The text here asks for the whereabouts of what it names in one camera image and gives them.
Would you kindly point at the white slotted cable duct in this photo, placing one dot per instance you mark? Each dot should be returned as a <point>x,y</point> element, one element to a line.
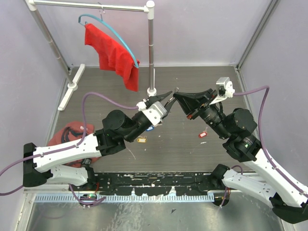
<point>171,198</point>

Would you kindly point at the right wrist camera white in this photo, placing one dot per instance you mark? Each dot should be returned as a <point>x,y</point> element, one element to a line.
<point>224,90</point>

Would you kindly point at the maroon shirt on table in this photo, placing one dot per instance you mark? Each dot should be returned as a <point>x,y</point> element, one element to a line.
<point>71,132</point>

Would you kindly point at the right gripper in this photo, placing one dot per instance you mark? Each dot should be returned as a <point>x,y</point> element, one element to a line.
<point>189,101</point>

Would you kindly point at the red shirt on hanger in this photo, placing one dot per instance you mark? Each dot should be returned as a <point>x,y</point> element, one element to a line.
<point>113,56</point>

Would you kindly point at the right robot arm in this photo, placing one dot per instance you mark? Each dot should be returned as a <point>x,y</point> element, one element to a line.
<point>287,197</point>

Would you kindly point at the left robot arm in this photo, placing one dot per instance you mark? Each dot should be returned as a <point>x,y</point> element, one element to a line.
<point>48,164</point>

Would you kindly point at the key with blue tag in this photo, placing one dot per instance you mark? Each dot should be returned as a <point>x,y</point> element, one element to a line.
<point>150,128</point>

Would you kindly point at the key with red tag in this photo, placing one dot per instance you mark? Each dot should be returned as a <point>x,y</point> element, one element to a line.
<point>203,133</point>

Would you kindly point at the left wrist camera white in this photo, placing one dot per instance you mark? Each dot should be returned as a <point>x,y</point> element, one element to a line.
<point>155,113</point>

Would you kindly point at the metal clothes rack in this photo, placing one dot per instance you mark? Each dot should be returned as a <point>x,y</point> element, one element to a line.
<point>58,18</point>

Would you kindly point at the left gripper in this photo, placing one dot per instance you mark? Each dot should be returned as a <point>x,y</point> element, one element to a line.
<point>153,99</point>

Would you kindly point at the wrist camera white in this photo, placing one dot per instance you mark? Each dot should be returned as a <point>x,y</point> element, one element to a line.
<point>224,90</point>
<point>155,113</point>

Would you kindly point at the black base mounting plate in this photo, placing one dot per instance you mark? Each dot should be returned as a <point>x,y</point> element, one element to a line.
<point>150,183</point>

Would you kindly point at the key with yellow tag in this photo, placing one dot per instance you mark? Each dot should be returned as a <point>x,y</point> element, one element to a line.
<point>141,139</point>

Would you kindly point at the blue clothes hanger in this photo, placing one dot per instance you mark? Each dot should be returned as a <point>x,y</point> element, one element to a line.
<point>100,20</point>

